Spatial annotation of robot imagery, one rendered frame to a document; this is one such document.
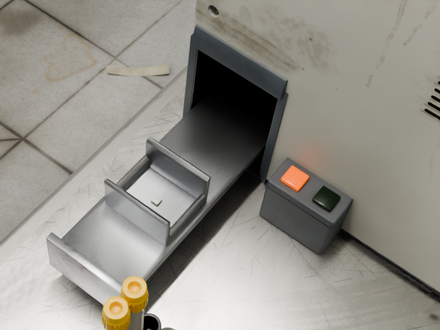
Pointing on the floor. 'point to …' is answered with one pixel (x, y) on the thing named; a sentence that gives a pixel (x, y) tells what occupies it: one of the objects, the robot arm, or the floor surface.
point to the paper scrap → (139, 70)
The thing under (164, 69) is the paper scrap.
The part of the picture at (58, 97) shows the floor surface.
